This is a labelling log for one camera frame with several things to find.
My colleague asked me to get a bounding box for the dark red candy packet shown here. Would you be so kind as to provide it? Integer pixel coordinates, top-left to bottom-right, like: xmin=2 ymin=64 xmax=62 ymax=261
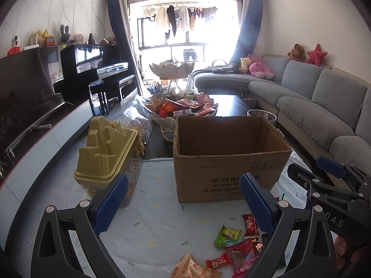
xmin=242 ymin=214 xmax=260 ymax=239

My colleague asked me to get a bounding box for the red hawthorn snack packet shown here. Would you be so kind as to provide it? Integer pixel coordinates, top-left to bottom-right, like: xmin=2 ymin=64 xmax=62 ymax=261
xmin=225 ymin=238 xmax=259 ymax=278

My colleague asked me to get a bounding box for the small red candy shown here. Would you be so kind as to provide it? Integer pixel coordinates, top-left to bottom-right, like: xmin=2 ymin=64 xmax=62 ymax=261
xmin=205 ymin=252 xmax=231 ymax=270

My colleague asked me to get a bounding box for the clear plastic bag of snacks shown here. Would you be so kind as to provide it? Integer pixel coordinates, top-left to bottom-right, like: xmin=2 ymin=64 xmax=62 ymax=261
xmin=120 ymin=90 xmax=154 ymax=144

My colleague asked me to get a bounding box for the right hand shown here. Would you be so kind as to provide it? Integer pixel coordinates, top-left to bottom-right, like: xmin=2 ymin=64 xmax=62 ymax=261
xmin=333 ymin=235 xmax=369 ymax=270

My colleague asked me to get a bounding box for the green candy packet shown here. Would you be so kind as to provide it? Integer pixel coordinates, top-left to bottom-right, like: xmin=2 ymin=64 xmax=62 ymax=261
xmin=214 ymin=225 xmax=241 ymax=249

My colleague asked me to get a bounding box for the grey sectional sofa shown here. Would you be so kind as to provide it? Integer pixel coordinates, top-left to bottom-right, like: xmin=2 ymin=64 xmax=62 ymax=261
xmin=194 ymin=55 xmax=370 ymax=173

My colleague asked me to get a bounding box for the yellow lidded snack container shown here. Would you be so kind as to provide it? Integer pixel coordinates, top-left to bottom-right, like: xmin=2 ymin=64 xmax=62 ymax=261
xmin=74 ymin=116 xmax=142 ymax=208

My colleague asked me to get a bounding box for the brown cardboard box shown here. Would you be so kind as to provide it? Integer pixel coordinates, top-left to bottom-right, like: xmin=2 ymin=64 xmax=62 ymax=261
xmin=173 ymin=116 xmax=292 ymax=203

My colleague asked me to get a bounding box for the white tv cabinet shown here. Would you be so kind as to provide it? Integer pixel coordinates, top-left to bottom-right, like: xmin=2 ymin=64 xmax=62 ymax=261
xmin=1 ymin=102 xmax=93 ymax=249

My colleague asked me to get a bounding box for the orange snack packet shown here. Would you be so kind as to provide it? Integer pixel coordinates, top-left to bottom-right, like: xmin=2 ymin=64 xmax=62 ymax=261
xmin=170 ymin=253 xmax=223 ymax=278

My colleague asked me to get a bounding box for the grey toy storage box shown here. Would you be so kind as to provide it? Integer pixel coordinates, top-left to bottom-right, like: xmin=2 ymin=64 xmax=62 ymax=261
xmin=238 ymin=94 xmax=258 ymax=109

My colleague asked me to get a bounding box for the red star pillow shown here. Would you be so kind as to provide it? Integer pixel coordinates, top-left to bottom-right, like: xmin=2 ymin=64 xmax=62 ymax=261
xmin=306 ymin=43 xmax=328 ymax=66

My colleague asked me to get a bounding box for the black piano bench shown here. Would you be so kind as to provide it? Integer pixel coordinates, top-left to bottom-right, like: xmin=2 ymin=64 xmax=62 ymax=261
xmin=89 ymin=75 xmax=137 ymax=116

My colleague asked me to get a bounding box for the brown plush dog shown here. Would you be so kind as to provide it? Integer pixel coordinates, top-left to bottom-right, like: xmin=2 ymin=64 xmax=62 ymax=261
xmin=287 ymin=43 xmax=306 ymax=62

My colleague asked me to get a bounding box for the pink plush pig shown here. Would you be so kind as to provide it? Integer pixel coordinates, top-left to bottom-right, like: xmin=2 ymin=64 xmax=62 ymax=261
xmin=247 ymin=55 xmax=275 ymax=80

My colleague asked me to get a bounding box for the black television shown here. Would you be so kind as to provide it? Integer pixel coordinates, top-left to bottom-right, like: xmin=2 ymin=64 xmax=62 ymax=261
xmin=1 ymin=46 xmax=71 ymax=162

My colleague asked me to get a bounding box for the grey bag on sofa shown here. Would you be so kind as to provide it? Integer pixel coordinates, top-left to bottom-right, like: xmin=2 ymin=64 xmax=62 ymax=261
xmin=204 ymin=60 xmax=240 ymax=73

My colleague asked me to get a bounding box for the yellow plush toy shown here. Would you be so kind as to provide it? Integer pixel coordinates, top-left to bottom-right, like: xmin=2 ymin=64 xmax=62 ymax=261
xmin=238 ymin=57 xmax=252 ymax=74

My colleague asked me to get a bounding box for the black upright piano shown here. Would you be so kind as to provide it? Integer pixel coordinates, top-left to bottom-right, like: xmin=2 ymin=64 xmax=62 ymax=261
xmin=60 ymin=44 xmax=134 ymax=102

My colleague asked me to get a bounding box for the white two-tier snack tray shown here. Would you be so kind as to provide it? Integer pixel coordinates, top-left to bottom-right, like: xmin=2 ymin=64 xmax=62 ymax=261
xmin=145 ymin=60 xmax=218 ymax=142

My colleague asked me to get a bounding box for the pink doll figure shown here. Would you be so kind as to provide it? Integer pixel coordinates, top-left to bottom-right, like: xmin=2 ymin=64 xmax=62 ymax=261
xmin=74 ymin=34 xmax=84 ymax=44

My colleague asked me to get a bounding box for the grey bunny figure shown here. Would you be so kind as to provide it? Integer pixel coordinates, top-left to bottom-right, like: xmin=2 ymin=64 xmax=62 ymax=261
xmin=60 ymin=25 xmax=71 ymax=44

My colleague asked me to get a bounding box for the right blue curtain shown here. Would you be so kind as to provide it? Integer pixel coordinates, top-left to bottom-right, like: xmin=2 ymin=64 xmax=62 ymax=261
xmin=231 ymin=0 xmax=263 ymax=63

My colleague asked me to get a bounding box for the blue curtain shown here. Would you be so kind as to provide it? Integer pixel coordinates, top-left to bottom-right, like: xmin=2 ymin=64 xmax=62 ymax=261
xmin=231 ymin=0 xmax=263 ymax=63
xmin=106 ymin=0 xmax=144 ymax=96

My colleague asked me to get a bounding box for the hanging laundry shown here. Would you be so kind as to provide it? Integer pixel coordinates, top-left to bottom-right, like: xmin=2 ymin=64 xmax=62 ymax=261
xmin=143 ymin=4 xmax=218 ymax=36

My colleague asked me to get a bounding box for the left blue curtain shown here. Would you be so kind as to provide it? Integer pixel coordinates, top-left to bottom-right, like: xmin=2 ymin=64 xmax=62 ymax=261
xmin=106 ymin=0 xmax=144 ymax=96

